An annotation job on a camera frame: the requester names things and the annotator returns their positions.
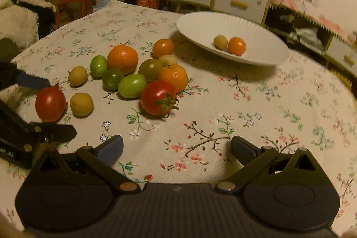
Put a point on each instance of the small yellow fruit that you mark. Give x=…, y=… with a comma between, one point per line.
x=78, y=76
x=81, y=104
x=220, y=42
x=168, y=59

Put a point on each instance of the dark green tomato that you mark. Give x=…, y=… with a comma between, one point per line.
x=111, y=79

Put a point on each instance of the low cabinet white drawers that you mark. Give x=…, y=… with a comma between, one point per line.
x=334, y=48

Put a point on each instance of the floral tablecloth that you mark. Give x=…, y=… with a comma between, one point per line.
x=251, y=104

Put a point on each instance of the black white fleece cloth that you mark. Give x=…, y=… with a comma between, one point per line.
x=16, y=20

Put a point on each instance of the oval light green tomato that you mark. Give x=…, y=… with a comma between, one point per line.
x=131, y=86

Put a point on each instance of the small orange mandarin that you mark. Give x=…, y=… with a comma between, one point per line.
x=173, y=76

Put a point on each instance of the small orange tomato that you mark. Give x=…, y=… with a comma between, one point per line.
x=237, y=46
x=163, y=47

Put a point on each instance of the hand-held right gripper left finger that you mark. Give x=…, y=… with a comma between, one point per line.
x=111, y=149

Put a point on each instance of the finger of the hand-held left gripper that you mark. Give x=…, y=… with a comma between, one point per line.
x=60, y=133
x=32, y=81

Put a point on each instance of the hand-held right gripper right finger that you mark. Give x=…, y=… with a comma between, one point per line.
x=242, y=151

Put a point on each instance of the olive green tomato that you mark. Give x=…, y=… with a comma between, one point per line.
x=149, y=68

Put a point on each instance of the large orange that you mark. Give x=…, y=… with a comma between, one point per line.
x=122, y=59

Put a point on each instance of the red tomato with green stem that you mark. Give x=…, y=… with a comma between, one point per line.
x=156, y=97

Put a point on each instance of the white ribbed plate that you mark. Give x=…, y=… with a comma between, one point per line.
x=200, y=29

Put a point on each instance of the round green tomato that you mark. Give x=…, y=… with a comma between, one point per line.
x=99, y=66

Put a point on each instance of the pink patterned cloth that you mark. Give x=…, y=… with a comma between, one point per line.
x=306, y=10

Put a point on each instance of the smooth red tomato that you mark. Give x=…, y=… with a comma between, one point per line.
x=50, y=104

